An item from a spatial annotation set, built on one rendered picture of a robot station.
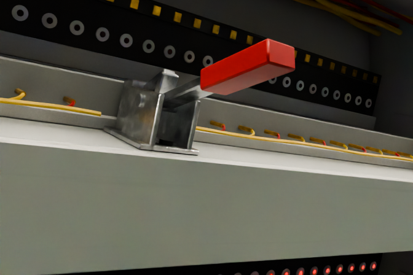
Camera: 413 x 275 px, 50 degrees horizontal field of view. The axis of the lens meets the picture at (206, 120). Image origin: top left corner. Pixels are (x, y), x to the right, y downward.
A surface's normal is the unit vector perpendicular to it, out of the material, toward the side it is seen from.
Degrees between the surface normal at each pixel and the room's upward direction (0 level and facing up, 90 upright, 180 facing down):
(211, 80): 90
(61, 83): 107
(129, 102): 90
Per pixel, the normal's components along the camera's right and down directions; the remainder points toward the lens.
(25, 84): 0.55, 0.17
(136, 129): -0.81, -0.14
